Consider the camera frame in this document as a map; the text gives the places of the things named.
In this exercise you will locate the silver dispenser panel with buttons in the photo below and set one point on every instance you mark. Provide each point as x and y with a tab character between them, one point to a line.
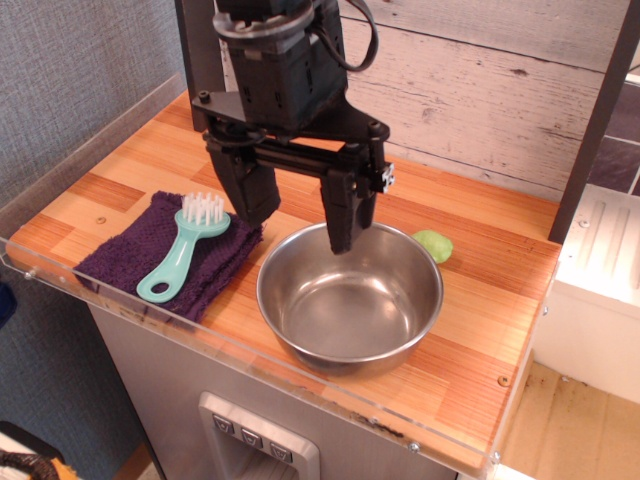
245	445

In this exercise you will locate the grey toy fridge cabinet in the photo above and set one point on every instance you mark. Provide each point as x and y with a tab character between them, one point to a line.
200	390

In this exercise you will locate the clear acrylic front guard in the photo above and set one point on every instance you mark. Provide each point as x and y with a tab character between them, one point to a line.
442	401

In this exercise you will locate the purple folded towel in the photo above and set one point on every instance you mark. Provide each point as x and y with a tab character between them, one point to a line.
125	259

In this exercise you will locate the dark grey post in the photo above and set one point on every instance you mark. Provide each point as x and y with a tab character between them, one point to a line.
200	46
604	106

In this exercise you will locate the white toy sink unit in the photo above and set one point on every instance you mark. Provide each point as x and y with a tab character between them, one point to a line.
589	327

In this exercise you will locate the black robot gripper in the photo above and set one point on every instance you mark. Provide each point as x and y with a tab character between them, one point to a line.
290	112

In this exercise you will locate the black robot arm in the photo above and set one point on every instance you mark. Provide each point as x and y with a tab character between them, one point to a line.
258	22

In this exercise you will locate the orange object bottom left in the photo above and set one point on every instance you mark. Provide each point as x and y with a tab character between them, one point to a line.
63	471

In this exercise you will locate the green toy vegetable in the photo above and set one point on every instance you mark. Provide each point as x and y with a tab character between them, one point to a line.
436	244

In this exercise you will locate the dark grey right post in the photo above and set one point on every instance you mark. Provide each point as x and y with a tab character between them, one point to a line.
604	106

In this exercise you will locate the dark grey left post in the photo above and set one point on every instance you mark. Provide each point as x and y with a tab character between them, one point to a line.
200	46

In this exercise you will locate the stainless steel bowl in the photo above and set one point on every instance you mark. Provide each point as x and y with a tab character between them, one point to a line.
363	312

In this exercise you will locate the teal brush with white bristles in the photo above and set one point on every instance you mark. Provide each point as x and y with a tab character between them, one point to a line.
202	216

